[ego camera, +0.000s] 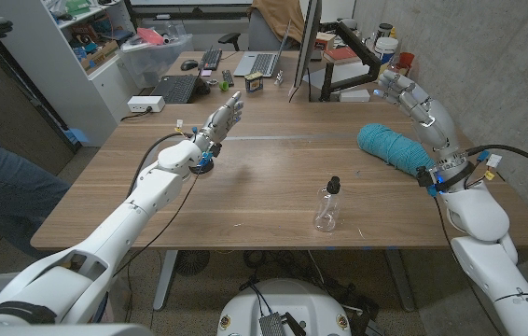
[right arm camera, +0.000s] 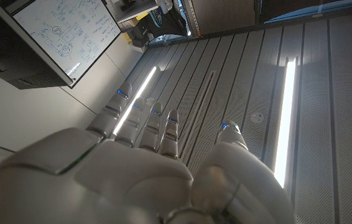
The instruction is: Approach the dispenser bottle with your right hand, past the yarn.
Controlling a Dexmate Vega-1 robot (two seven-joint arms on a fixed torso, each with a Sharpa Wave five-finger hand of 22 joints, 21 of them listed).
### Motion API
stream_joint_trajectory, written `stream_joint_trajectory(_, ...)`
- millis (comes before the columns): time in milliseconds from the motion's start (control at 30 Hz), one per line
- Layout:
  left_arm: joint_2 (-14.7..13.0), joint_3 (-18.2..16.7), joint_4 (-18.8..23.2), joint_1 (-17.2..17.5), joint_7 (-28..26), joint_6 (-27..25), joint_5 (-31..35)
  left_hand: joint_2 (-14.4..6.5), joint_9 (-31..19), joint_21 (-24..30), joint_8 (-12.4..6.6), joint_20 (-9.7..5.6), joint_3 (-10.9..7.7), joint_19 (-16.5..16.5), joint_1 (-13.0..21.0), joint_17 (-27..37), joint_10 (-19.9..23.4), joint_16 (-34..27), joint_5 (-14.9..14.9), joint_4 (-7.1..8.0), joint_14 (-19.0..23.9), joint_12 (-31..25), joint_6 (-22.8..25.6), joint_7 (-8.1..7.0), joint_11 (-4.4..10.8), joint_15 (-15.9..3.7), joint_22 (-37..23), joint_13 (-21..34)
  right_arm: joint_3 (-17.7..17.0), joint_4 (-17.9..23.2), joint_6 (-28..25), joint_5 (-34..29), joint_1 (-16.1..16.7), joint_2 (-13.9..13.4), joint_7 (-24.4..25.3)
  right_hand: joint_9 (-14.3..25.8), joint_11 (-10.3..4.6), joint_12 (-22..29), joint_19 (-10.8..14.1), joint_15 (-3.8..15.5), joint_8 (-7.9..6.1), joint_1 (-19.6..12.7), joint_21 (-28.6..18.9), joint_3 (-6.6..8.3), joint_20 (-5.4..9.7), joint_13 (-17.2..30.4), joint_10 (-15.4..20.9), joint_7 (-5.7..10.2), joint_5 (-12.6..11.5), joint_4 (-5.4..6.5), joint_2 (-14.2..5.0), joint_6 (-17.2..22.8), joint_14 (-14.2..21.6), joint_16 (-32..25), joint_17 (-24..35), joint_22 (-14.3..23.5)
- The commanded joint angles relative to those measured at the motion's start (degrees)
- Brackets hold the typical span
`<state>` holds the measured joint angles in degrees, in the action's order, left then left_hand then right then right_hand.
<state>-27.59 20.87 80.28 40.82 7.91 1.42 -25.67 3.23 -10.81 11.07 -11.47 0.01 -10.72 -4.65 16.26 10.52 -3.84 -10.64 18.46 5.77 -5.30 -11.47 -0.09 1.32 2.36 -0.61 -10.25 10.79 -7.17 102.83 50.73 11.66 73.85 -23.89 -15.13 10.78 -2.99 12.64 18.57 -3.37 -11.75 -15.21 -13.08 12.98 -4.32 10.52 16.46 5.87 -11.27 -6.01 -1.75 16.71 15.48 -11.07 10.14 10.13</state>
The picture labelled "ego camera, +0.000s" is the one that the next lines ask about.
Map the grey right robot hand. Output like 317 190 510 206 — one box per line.
373 68 475 186

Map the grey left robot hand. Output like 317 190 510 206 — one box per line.
198 91 245 147

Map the teal yarn skein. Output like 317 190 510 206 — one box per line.
355 122 437 178

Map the clear dispenser bottle black pump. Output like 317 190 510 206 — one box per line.
313 175 345 233

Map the small printed card box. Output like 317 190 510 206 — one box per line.
243 71 265 93

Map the large black keyboard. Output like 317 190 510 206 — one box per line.
150 74 200 105

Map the small black keyboard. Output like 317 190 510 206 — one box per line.
197 46 224 71

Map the silver laptop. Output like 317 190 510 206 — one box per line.
233 21 293 78

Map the red cup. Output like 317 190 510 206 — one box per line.
396 51 416 75

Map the white power box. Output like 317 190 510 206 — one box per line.
127 95 166 114

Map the clear plastic storage bin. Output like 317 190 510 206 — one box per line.
118 33 195 90

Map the grey office chair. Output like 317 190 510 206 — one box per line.
217 7 302 52

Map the white plastic tub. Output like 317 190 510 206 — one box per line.
373 36 399 65

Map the white shelf unit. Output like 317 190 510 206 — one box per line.
0 0 137 148

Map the jar with dark lid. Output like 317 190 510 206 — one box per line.
375 22 395 41

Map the pink package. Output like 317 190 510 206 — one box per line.
136 26 166 47

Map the cardboard box with tools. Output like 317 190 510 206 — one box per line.
79 39 120 71

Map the flat computer monitor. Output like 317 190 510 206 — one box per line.
291 0 324 90

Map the red book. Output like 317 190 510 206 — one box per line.
322 46 362 65

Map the small brown box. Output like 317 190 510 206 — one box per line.
313 31 338 51

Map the blue paper piece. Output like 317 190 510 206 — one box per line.
63 127 90 146

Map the black round fan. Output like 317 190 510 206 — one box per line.
174 250 211 276

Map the grey table leg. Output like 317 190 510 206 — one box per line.
383 249 417 313
152 250 179 312

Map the person in dark clothes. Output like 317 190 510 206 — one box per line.
0 109 72 260

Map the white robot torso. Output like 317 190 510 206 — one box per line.
216 278 353 336

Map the grey finned module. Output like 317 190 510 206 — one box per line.
257 312 288 336

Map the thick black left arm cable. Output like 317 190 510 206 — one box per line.
126 132 200 200

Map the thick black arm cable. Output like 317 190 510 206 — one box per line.
465 143 528 190
126 132 200 200

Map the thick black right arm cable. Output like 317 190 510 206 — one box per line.
465 143 528 190

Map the black monitor cable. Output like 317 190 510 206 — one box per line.
287 67 314 103

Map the thin black cable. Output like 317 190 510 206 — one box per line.
433 194 506 336
113 170 202 279

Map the black floor cable bundle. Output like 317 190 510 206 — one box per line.
240 250 382 328

